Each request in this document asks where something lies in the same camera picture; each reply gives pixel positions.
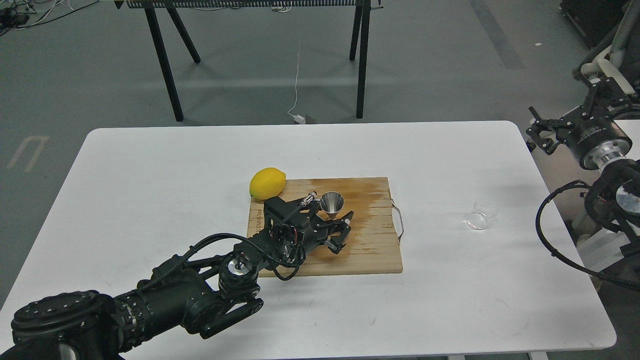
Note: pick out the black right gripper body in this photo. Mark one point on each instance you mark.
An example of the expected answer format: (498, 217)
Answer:
(597, 141)

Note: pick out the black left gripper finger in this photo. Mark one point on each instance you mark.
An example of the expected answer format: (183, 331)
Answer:
(335, 242)
(336, 225)

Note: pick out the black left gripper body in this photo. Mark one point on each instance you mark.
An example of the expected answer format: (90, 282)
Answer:
(291, 230)

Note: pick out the steel double jigger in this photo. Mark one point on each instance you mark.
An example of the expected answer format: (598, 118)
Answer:
(331, 203)

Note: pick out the small clear glass cup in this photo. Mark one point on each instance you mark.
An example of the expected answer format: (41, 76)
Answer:
(484, 210)

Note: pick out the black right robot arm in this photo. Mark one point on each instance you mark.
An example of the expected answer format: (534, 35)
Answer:
(611, 201)

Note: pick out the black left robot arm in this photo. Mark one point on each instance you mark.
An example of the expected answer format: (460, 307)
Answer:
(210, 288)

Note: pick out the white side table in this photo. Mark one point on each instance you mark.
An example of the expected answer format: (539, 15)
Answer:
(631, 128)

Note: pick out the yellow lemon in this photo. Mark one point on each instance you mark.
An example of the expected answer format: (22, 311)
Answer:
(267, 183)

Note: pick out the white charger plug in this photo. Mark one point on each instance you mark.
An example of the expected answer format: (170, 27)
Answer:
(300, 119)

